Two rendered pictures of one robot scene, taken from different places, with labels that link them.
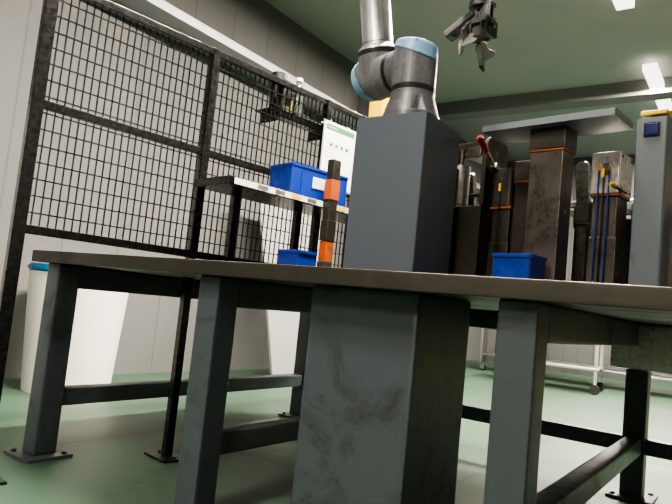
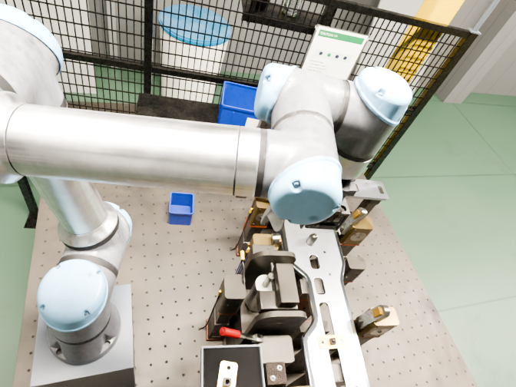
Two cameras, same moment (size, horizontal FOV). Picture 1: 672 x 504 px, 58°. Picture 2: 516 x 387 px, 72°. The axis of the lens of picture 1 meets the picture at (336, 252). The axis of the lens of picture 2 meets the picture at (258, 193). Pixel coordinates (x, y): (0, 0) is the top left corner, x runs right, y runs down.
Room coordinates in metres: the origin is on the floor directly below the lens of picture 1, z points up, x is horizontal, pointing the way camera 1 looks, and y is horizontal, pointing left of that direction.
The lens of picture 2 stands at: (1.48, -0.47, 1.99)
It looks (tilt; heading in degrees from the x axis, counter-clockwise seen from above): 48 degrees down; 24
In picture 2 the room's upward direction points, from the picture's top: 22 degrees clockwise
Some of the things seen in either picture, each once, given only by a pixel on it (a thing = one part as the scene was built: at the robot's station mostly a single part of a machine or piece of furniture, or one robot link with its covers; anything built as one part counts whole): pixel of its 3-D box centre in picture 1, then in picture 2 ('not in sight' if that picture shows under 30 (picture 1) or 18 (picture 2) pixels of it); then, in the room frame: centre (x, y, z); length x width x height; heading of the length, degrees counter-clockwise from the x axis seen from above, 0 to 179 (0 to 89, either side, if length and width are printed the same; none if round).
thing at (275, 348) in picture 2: (502, 232); (253, 367); (1.85, -0.50, 0.89); 0.12 x 0.07 x 0.38; 136
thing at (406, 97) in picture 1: (411, 108); (83, 322); (1.57, -0.16, 1.15); 0.15 x 0.15 x 0.10
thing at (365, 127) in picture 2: not in sight; (366, 114); (1.92, -0.38, 1.74); 0.09 x 0.08 x 0.11; 129
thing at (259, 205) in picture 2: not in sight; (249, 228); (2.23, -0.16, 0.87); 0.10 x 0.07 x 0.35; 136
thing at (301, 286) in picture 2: not in sight; (302, 302); (2.16, -0.50, 0.84); 0.12 x 0.05 x 0.29; 136
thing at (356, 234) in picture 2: not in sight; (345, 246); (2.48, -0.48, 0.87); 0.12 x 0.07 x 0.35; 136
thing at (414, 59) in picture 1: (413, 65); (77, 298); (1.57, -0.15, 1.27); 0.13 x 0.12 x 0.14; 39
